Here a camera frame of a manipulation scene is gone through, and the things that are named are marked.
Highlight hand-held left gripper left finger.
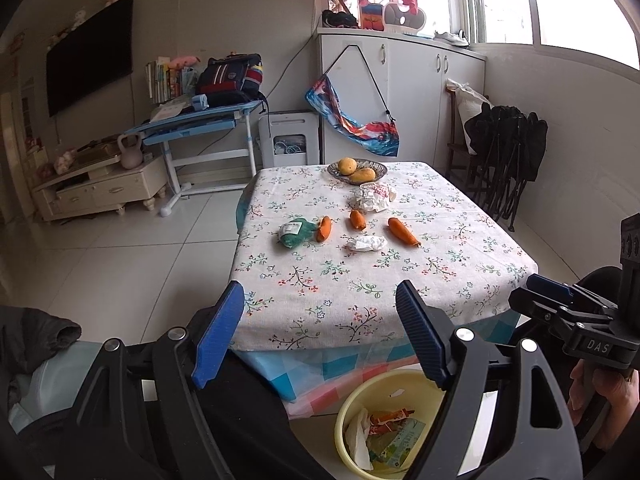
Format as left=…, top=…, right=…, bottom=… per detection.
left=67, top=280, right=246, bottom=480

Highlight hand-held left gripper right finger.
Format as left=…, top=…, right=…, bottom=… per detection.
left=395, top=280, right=584, bottom=480

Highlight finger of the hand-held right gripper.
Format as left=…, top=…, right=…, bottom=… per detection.
left=508, top=287, right=586, bottom=334
left=526, top=274, right=619, bottom=314

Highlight yellow plastic basin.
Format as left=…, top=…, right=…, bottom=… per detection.
left=334, top=371, right=454, bottom=480

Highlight red orange snack packet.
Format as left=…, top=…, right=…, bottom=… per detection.
left=369, top=407, right=416, bottom=436

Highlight long orange carrot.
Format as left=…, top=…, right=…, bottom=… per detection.
left=388, top=217, right=422, bottom=248

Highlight green packet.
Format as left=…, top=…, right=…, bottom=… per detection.
left=278, top=217, right=321, bottom=250

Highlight white red wrapper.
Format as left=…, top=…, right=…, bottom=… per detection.
left=352, top=182, right=398, bottom=214

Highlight person's right hand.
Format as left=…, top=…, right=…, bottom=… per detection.
left=570, top=360, right=640, bottom=454

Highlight person's right leg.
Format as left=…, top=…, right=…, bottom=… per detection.
left=512, top=265, right=640, bottom=480

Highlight person's leg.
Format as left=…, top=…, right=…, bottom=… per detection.
left=200, top=345, right=332, bottom=480
left=512, top=265, right=640, bottom=480

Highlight floral tablecloth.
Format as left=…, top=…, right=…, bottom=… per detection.
left=229, top=161, right=539, bottom=354

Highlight person's left leg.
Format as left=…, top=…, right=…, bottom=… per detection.
left=200, top=345, right=332, bottom=480

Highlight black folded chairs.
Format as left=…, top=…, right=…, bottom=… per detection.
left=464, top=105, right=549, bottom=234

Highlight wooden chair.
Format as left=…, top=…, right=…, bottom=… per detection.
left=445, top=79, right=481, bottom=191

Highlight grey fruit bowl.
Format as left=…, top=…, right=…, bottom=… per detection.
left=327, top=159, right=389, bottom=185

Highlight cream television cabinet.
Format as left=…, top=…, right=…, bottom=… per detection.
left=32, top=152, right=169, bottom=222

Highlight dark grey jacket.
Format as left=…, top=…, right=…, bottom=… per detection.
left=0, top=305, right=84, bottom=461

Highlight white cloth bag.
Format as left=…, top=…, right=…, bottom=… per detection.
left=456, top=82, right=494, bottom=156

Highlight pink kettlebell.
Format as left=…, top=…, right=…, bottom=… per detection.
left=117, top=134, right=144, bottom=170

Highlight blue study desk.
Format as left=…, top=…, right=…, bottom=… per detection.
left=122, top=100, right=266, bottom=219

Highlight white air purifier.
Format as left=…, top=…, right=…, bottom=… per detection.
left=257, top=112, right=321, bottom=170

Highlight brown tray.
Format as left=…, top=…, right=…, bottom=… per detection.
left=75, top=140, right=124, bottom=166

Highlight white papers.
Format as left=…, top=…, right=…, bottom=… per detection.
left=150, top=102, right=194, bottom=124

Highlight white storage cabinet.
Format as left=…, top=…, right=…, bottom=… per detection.
left=315, top=27, right=489, bottom=171

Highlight pink soft toys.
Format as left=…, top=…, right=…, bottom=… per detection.
left=52, top=150, right=76, bottom=176

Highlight dark striped backpack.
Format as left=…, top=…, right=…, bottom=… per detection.
left=194, top=52, right=269, bottom=109

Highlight row of books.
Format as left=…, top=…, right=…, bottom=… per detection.
left=145, top=57, right=199, bottom=106

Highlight window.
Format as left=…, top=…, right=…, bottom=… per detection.
left=475, top=0, right=640, bottom=69

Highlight white grey plastic stand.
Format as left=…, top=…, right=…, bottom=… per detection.
left=382, top=2, right=426, bottom=35

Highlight orange blue box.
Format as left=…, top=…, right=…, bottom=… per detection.
left=360, top=2, right=386, bottom=31

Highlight black shoes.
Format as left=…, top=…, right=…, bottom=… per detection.
left=320, top=9, right=360, bottom=30

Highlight colourful drawstring bag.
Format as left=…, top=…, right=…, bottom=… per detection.
left=305, top=44, right=404, bottom=159

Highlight black wall television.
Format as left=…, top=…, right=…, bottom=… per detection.
left=46, top=0, right=135, bottom=119

